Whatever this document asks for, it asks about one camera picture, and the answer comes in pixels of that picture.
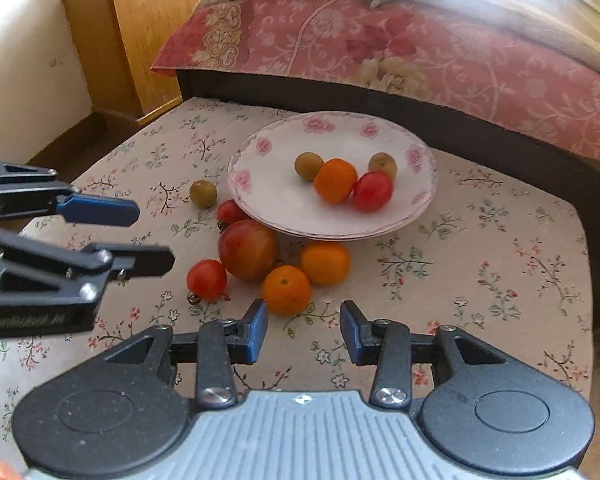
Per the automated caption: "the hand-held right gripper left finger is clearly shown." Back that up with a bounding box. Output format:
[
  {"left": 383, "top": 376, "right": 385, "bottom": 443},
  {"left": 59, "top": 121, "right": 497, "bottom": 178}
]
[{"left": 102, "top": 299, "right": 269, "bottom": 411}]

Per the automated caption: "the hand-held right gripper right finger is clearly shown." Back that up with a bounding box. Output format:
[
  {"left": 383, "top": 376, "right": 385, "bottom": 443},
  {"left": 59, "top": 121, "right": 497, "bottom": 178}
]
[{"left": 340, "top": 300, "right": 506, "bottom": 411}]

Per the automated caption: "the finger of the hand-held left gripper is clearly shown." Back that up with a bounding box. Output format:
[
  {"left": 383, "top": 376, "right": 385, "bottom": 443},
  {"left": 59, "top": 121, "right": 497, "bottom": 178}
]
[
  {"left": 0, "top": 222, "right": 176, "bottom": 319},
  {"left": 0, "top": 157, "right": 141, "bottom": 228}
]

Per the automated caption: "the orange mandarin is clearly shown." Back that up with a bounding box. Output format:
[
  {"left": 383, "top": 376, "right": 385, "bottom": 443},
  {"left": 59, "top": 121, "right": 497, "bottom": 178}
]
[
  {"left": 262, "top": 265, "right": 313, "bottom": 317},
  {"left": 300, "top": 241, "right": 352, "bottom": 287},
  {"left": 313, "top": 158, "right": 359, "bottom": 205}
]

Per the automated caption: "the red tomato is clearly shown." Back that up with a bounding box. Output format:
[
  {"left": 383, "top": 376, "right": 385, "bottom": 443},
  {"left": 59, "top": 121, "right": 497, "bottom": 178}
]
[
  {"left": 352, "top": 171, "right": 395, "bottom": 213},
  {"left": 187, "top": 259, "right": 229, "bottom": 304},
  {"left": 216, "top": 199, "right": 251, "bottom": 233}
]

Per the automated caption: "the white floral plate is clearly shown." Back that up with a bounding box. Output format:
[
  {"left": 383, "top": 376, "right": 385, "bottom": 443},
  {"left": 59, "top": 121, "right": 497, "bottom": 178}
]
[{"left": 227, "top": 111, "right": 438, "bottom": 241}]

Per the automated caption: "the small brown longan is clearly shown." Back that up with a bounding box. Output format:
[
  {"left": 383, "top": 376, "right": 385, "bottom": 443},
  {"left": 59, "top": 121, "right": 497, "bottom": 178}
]
[
  {"left": 368, "top": 152, "right": 398, "bottom": 181},
  {"left": 294, "top": 152, "right": 325, "bottom": 182},
  {"left": 189, "top": 180, "right": 218, "bottom": 210}
]

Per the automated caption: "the floral tablecloth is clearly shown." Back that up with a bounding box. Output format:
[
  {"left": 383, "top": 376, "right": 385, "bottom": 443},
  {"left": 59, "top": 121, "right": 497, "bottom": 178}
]
[{"left": 0, "top": 96, "right": 597, "bottom": 480}]

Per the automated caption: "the wooden cabinet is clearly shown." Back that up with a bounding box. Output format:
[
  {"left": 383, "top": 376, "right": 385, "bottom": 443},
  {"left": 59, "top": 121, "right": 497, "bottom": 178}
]
[{"left": 61, "top": 0, "right": 261, "bottom": 127}]

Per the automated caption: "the pink floral bedsheet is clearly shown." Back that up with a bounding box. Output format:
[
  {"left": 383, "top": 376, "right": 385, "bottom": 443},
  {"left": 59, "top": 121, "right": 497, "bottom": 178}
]
[{"left": 150, "top": 0, "right": 600, "bottom": 192}]

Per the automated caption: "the fleece-lined floral quilt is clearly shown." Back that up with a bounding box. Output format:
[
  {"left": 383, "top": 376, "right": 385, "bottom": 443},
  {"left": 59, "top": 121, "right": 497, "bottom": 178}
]
[{"left": 194, "top": 0, "right": 600, "bottom": 88}]

